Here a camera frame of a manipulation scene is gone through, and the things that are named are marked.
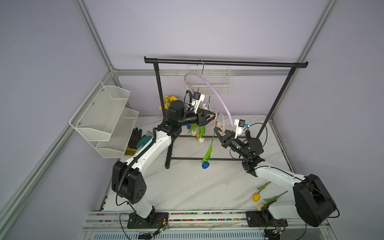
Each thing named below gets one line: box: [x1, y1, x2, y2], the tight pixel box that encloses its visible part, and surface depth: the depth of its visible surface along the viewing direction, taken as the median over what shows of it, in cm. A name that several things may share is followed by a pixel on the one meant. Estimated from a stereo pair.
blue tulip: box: [201, 120, 218, 170], surface depth 76 cm
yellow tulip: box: [252, 181, 272, 202], surface depth 82 cm
